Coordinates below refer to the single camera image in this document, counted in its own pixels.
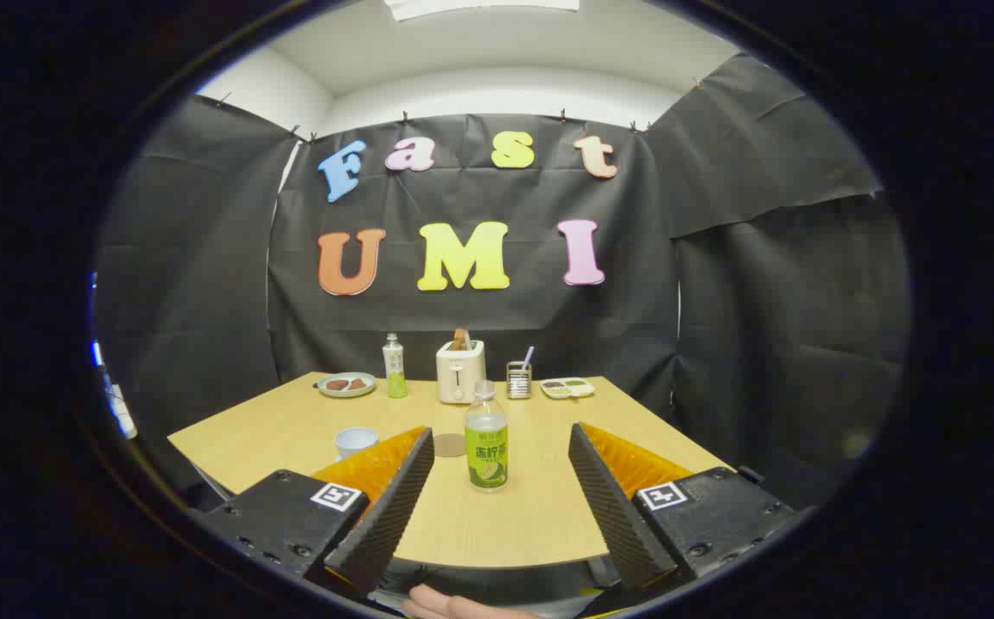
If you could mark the green label juice bottle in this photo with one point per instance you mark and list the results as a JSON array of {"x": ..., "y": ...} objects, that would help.
[{"x": 487, "y": 456}]

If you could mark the white divided food tray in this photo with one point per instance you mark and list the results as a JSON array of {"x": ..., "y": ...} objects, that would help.
[{"x": 566, "y": 389}]

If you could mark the brown round coaster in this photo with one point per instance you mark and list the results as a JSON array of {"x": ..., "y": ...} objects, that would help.
[{"x": 448, "y": 445}]

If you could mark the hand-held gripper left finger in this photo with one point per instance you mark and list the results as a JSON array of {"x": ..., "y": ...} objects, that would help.
[{"x": 385, "y": 516}]

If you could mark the white and blue object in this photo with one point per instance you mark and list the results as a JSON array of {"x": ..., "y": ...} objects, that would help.
[{"x": 119, "y": 404}]

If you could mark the wooden table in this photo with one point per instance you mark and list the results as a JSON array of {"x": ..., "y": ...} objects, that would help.
[{"x": 514, "y": 524}]

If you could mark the ceiling light panel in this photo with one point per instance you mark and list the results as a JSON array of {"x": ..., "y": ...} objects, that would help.
[{"x": 480, "y": 7}]

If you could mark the slim bottle with green liquid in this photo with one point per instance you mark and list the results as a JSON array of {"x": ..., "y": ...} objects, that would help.
[{"x": 395, "y": 370}]

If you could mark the brown bread slice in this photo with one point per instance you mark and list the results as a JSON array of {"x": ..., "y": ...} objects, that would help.
[{"x": 461, "y": 340}]

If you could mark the pale green plate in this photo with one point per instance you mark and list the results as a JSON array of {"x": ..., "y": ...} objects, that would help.
[{"x": 344, "y": 393}]

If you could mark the white cup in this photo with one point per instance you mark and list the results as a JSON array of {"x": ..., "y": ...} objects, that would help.
[{"x": 355, "y": 441}]

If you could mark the white toaster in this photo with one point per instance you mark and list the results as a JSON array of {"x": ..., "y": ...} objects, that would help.
[{"x": 460, "y": 374}]

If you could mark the purple pen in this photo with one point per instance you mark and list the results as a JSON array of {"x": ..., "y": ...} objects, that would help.
[{"x": 528, "y": 356}]

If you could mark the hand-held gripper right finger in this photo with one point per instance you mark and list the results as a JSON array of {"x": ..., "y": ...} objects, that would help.
[{"x": 617, "y": 507}]

